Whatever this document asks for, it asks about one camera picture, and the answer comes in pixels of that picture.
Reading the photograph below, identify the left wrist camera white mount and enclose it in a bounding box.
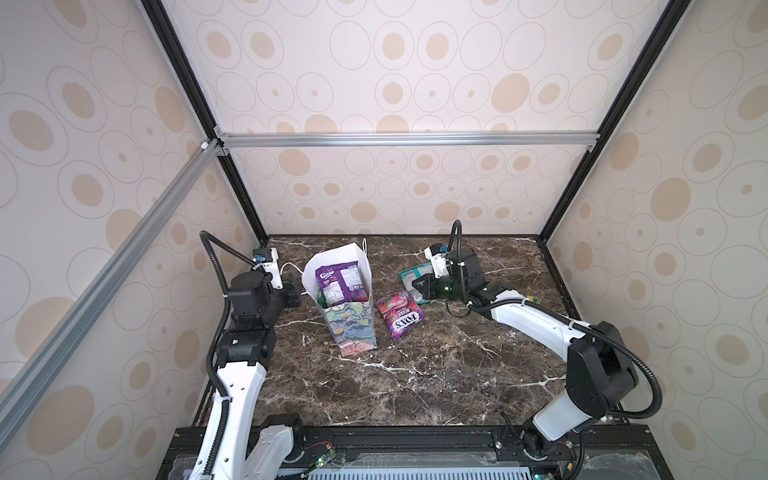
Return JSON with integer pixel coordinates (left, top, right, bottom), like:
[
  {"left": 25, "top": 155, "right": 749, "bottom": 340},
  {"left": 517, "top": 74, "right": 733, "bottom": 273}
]
[{"left": 253, "top": 247, "right": 283, "bottom": 290}]

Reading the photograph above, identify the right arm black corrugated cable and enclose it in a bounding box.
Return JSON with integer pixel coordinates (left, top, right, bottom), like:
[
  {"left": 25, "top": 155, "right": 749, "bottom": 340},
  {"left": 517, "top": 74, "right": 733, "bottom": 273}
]
[{"left": 446, "top": 219, "right": 664, "bottom": 420}]

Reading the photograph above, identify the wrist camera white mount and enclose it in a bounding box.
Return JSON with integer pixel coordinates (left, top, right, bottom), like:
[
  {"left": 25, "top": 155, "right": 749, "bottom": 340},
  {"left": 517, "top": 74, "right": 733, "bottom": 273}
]
[
  {"left": 253, "top": 247, "right": 283, "bottom": 290},
  {"left": 424, "top": 243, "right": 450, "bottom": 278}
]

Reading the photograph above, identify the aluminium horizontal back rail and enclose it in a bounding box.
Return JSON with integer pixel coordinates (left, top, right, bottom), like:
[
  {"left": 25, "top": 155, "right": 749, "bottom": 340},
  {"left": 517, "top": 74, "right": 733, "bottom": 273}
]
[{"left": 220, "top": 130, "right": 600, "bottom": 149}]

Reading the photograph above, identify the purple snack packet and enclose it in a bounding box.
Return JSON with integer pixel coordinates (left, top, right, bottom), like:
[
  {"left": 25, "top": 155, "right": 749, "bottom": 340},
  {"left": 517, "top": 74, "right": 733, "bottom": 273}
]
[{"left": 315, "top": 261, "right": 369, "bottom": 308}]

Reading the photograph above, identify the black vertical frame post left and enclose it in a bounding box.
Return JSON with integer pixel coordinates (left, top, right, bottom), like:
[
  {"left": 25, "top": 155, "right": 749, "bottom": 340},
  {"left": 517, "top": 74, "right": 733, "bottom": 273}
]
[{"left": 139, "top": 0, "right": 269, "bottom": 246}]

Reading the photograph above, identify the pink Fox's candy packet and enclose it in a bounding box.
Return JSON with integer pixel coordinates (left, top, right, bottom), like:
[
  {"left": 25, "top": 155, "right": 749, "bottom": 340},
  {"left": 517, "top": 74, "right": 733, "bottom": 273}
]
[{"left": 375, "top": 291, "right": 426, "bottom": 341}]

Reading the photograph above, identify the teal snack packet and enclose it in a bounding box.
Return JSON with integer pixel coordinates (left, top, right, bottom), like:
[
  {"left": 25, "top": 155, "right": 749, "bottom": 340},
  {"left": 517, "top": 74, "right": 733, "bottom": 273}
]
[{"left": 398, "top": 263, "right": 433, "bottom": 304}]

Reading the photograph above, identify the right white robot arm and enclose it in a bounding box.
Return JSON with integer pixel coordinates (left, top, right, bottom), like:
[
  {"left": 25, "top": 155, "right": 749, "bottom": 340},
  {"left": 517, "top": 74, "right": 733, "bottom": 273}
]
[{"left": 414, "top": 244, "right": 638, "bottom": 449}]

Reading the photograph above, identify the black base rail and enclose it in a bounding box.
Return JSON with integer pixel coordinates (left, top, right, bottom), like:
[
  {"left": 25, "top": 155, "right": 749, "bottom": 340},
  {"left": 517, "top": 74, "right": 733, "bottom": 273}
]
[{"left": 158, "top": 415, "right": 672, "bottom": 479}]

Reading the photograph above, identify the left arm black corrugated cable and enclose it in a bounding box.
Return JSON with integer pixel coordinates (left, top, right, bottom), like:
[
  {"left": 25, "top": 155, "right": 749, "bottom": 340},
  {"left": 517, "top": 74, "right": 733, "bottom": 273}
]
[{"left": 197, "top": 230, "right": 256, "bottom": 480}]

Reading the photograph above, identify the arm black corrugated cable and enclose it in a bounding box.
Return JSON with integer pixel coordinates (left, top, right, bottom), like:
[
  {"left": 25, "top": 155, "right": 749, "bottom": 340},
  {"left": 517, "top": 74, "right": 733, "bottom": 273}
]
[
  {"left": 197, "top": 230, "right": 256, "bottom": 480},
  {"left": 446, "top": 219, "right": 664, "bottom": 420}
]

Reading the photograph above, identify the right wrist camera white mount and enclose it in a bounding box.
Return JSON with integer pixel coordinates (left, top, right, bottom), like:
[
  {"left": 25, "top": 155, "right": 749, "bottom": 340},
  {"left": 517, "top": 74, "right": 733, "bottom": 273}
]
[{"left": 424, "top": 243, "right": 450, "bottom": 278}]

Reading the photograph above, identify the black vertical frame post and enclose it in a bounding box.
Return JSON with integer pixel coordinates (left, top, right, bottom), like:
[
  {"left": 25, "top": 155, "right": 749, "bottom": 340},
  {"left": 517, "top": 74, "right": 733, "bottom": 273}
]
[
  {"left": 538, "top": 0, "right": 692, "bottom": 245},
  {"left": 139, "top": 0, "right": 269, "bottom": 246}
]

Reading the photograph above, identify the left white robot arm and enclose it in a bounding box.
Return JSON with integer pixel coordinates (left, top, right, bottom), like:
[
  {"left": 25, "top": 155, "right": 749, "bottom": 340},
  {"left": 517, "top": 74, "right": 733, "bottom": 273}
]
[{"left": 190, "top": 268, "right": 303, "bottom": 479}]

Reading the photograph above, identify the black vertical frame post right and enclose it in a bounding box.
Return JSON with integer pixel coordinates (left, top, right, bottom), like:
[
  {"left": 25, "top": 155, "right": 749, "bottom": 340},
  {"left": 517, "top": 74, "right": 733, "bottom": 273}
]
[{"left": 538, "top": 0, "right": 692, "bottom": 245}]

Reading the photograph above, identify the aluminium left side rail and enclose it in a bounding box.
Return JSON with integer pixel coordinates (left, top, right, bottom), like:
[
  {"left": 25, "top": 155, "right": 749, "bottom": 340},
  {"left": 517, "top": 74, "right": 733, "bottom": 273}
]
[{"left": 1, "top": 138, "right": 222, "bottom": 449}]

